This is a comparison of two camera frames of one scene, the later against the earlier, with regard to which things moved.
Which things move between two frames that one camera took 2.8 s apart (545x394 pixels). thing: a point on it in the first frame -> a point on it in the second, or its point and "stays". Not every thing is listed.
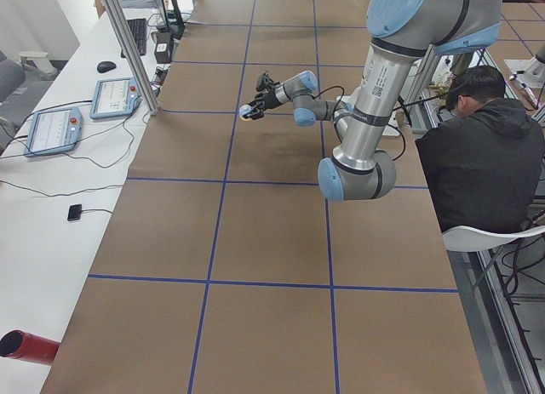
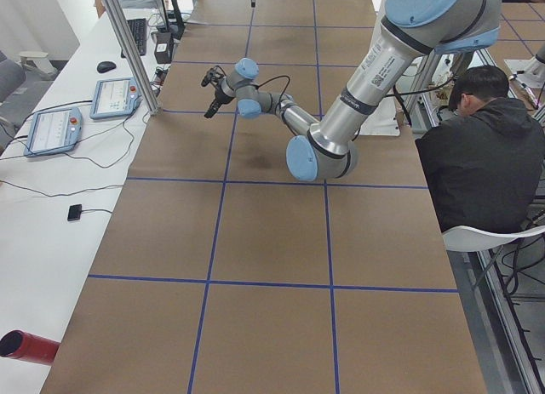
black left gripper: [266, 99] -> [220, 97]
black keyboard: [139, 34] stays
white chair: [463, 238] stays
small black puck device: [74, 212] stays
